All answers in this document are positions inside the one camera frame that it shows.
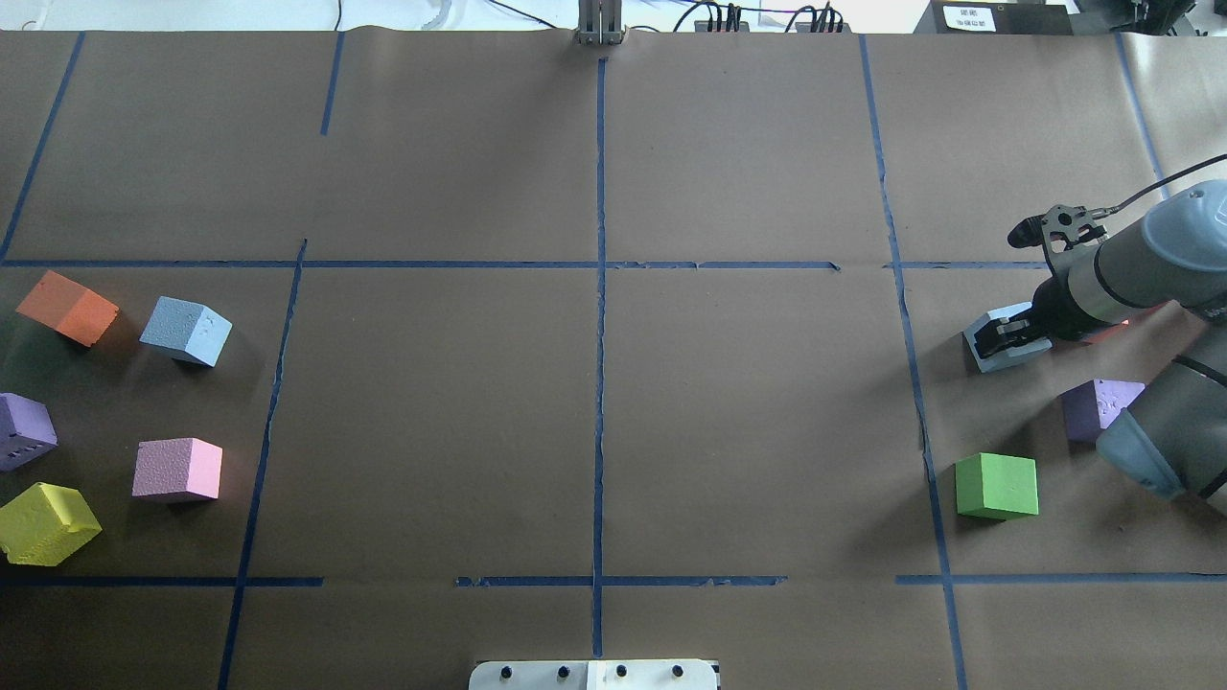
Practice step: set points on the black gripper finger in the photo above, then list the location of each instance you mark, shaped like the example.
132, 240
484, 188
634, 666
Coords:
1005, 335

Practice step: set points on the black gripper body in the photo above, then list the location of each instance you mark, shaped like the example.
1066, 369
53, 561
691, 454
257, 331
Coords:
1051, 309

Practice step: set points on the light blue foam block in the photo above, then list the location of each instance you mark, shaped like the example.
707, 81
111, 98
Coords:
187, 331
989, 361

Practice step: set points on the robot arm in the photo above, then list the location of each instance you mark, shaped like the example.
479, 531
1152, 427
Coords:
1165, 271

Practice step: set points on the purple foam block right side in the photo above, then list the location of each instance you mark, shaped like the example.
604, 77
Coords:
1089, 408

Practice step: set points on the purple foam block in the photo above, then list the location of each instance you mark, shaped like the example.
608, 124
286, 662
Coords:
1089, 408
26, 431

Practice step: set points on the green foam block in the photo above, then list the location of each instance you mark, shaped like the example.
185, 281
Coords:
996, 486

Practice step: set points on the black power box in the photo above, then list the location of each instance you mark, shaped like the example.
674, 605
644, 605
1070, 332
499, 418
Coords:
993, 17

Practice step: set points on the pink foam block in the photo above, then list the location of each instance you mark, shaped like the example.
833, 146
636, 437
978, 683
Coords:
177, 470

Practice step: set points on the orange foam block left side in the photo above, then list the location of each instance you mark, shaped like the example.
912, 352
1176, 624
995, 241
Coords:
69, 308

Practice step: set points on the yellow foam block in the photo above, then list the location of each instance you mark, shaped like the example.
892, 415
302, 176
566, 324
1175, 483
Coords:
46, 524

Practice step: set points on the purple foam block left side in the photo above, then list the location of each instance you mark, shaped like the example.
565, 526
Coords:
26, 431

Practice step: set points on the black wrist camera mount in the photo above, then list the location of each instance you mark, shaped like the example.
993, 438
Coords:
1067, 234

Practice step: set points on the aluminium frame post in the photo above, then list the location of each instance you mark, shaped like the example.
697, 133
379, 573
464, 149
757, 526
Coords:
599, 22

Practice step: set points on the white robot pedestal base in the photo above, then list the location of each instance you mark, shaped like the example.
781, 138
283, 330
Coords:
664, 673

